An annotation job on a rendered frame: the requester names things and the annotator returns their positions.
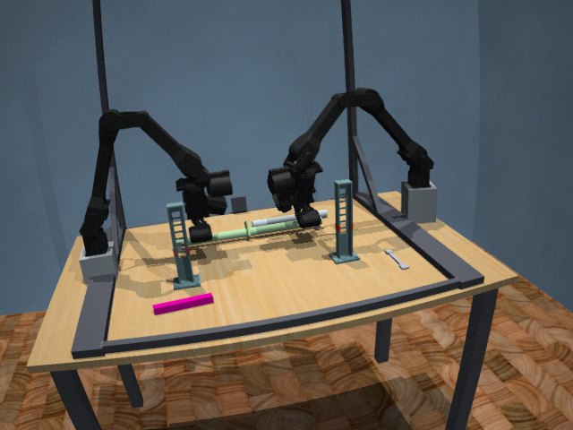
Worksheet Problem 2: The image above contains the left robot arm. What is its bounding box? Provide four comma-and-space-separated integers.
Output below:
267, 88, 434, 213

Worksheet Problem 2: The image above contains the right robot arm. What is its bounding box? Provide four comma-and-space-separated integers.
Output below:
80, 109, 233, 257

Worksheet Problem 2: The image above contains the pale green cylinder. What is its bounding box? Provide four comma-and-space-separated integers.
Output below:
187, 220, 300, 245

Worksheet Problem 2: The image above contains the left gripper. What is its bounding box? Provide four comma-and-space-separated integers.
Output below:
293, 187, 321, 228

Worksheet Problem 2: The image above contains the magenta rectangular block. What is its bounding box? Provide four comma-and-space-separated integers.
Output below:
153, 293, 214, 315

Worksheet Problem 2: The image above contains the grey wrench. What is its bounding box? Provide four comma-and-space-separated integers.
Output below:
385, 249, 409, 270

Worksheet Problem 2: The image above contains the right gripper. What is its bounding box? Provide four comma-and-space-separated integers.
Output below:
182, 191, 212, 244

